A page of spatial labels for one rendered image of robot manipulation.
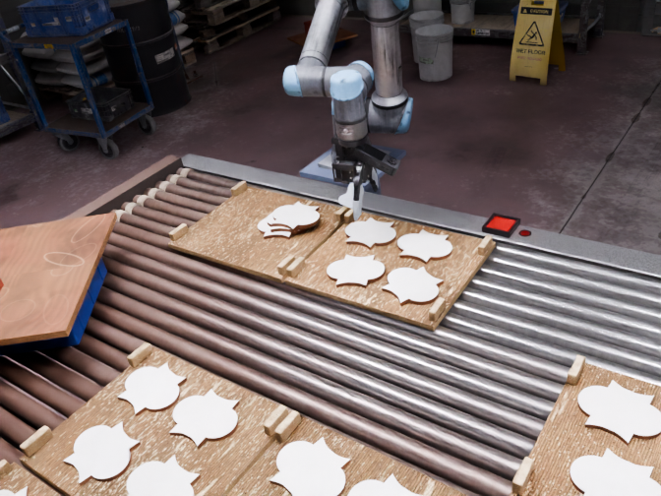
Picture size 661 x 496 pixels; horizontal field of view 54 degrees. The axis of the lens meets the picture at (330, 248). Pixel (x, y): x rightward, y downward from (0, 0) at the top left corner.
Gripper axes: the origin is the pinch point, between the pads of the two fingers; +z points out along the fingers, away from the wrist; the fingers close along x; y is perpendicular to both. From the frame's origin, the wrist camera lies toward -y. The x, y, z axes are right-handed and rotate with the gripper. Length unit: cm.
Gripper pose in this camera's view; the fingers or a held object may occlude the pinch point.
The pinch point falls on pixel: (368, 206)
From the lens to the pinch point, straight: 169.4
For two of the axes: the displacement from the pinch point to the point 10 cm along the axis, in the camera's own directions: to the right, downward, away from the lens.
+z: 1.3, 8.2, 5.6
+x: -3.8, 5.6, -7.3
